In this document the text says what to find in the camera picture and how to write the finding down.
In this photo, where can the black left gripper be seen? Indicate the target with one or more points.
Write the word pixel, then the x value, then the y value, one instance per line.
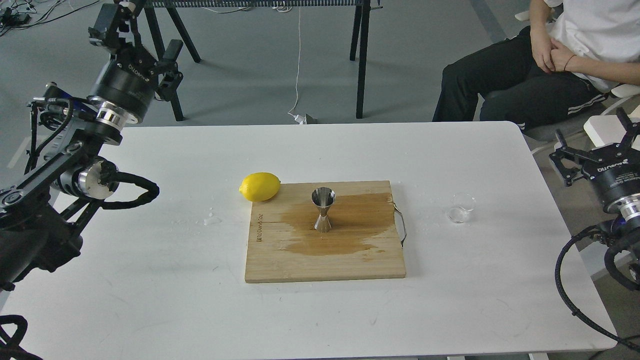
pixel 122 92

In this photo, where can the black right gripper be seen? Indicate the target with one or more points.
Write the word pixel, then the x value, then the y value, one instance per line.
pixel 616 177

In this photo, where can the small clear glass cup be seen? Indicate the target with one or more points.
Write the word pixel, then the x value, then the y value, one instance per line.
pixel 462 204

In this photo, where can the steel double jigger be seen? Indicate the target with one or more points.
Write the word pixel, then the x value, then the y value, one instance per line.
pixel 323 198

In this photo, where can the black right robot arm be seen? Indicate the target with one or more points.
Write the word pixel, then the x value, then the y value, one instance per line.
pixel 621 236

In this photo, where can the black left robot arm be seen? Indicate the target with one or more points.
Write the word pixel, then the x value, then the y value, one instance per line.
pixel 66 181

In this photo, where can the white side table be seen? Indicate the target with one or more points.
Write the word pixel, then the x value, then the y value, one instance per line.
pixel 604 130

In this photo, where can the seated person white shirt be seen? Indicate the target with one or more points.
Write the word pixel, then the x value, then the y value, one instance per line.
pixel 571 55

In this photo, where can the yellow lemon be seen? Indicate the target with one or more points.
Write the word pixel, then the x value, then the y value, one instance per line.
pixel 260 186

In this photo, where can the wooden cutting board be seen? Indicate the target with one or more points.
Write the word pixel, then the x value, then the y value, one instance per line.
pixel 362 244

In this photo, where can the black metal table frame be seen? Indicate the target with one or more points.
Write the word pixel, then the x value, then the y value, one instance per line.
pixel 257 56

